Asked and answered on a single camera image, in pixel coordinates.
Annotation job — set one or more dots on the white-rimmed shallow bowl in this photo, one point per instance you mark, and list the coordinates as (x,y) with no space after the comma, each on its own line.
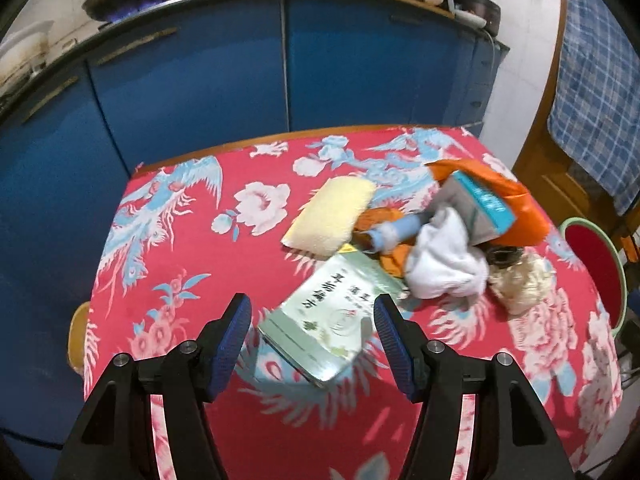
(469,19)

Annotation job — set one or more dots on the cream paper ball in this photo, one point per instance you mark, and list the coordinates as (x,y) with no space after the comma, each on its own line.
(522,285)

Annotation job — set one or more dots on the small bottle with blue label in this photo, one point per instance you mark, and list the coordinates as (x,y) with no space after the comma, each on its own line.
(395,232)

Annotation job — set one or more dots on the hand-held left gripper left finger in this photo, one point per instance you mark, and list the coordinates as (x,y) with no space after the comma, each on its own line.
(232,340)

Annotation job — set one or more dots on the pale green medicine box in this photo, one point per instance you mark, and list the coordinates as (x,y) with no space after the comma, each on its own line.
(320,325)

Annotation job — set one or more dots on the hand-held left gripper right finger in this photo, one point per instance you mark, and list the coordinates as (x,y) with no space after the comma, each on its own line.
(392,345)

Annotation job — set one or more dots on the orange plastic bag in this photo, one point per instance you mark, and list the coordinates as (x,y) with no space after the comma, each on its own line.
(522,210)

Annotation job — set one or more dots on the red basin with green rim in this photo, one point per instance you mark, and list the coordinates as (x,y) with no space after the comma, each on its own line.
(595,260)

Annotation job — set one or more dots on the pale yellow sponge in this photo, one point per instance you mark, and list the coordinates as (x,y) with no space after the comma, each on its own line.
(325,215)

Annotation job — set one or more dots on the stack of white dishes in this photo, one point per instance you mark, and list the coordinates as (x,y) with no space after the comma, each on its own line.
(25,40)

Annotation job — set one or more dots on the grey and teal carton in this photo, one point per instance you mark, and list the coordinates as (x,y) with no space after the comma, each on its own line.
(480,205)

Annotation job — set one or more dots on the dark rice cooker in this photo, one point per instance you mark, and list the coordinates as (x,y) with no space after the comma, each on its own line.
(482,7)

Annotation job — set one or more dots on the wooden door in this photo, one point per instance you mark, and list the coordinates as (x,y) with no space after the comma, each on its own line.
(545,175)

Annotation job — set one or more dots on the yellow stool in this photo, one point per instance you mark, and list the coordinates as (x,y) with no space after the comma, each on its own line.
(77,335)

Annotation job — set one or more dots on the red floral tablecloth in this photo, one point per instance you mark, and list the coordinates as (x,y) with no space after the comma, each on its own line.
(200,260)

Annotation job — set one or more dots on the blue kitchen cabinet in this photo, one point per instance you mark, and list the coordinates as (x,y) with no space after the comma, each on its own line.
(200,85)

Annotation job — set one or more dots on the white crumpled cloth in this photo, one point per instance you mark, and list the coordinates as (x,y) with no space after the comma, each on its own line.
(440,255)

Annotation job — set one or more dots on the blue plaid cloth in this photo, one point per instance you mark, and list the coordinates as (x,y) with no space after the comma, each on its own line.
(600,85)

